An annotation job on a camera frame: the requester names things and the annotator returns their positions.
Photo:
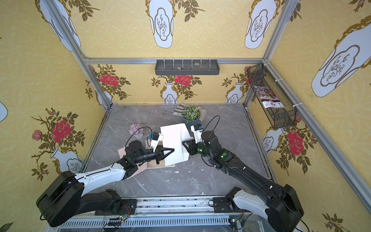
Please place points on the green potted plant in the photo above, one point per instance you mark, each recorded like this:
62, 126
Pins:
191, 113

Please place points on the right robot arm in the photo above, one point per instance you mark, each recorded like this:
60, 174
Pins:
279, 205

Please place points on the black wire mesh basket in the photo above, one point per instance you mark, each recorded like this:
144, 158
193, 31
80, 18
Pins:
278, 117

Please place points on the pink envelope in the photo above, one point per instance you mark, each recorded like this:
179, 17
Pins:
132, 169

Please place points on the small white flower pot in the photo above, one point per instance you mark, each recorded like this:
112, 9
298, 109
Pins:
138, 135

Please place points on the white envelope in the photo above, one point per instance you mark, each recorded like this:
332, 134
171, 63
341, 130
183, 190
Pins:
174, 135

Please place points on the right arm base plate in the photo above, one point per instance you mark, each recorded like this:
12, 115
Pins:
222, 205

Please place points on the flower seed packet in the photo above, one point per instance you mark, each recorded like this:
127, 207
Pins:
267, 97

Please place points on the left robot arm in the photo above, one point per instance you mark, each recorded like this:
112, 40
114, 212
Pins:
72, 194

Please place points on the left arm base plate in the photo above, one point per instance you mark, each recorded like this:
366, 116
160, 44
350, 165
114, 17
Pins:
125, 207

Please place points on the purple artificial flower bunch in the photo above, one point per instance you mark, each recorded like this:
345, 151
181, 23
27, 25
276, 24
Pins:
135, 128

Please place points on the blue-grey plant pot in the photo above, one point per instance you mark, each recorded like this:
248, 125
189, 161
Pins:
190, 123

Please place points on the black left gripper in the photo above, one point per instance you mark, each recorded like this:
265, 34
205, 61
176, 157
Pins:
159, 155

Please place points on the lined letter paper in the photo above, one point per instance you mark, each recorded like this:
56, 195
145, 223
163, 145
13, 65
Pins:
153, 164

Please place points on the grey wall shelf tray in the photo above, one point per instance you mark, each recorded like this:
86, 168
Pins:
187, 67

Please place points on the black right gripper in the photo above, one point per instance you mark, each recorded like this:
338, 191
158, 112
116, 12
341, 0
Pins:
192, 148

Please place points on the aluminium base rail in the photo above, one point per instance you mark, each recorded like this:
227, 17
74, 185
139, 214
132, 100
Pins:
169, 211

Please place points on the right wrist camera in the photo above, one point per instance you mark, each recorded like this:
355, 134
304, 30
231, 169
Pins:
197, 132

